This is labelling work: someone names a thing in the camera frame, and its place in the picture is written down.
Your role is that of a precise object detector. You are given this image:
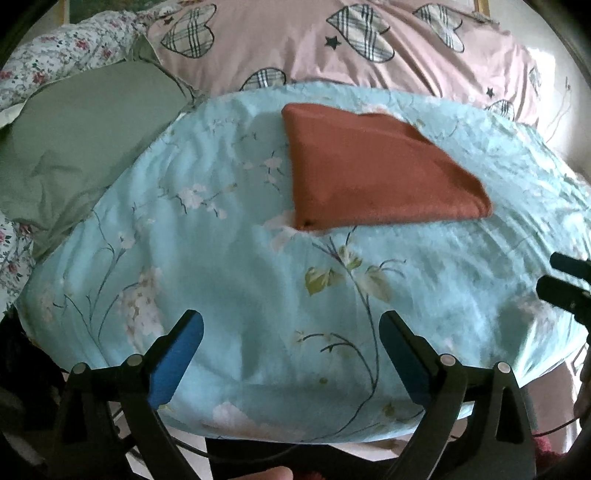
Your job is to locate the rust red knit garment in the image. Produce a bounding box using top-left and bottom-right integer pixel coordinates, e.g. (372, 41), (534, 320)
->
(281, 103), (493, 231)

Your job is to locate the person's left hand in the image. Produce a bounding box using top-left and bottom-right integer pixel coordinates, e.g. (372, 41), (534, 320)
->
(232, 466), (294, 480)

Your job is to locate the light blue floral cloth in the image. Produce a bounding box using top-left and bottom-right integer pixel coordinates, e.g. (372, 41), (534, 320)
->
(17, 82), (590, 442)

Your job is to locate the sage green pillow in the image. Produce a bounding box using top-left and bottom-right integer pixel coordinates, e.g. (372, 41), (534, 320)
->
(1, 38), (197, 260)

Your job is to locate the framed landscape painting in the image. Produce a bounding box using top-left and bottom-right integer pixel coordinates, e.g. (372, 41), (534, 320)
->
(474, 0), (490, 16)

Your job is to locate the pink quilt with plaid hearts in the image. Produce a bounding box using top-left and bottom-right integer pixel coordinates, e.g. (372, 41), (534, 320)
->
(147, 1), (540, 125)

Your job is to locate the white floral bedsheet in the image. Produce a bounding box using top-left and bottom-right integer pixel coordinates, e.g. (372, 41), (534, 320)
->
(1, 2), (180, 314)

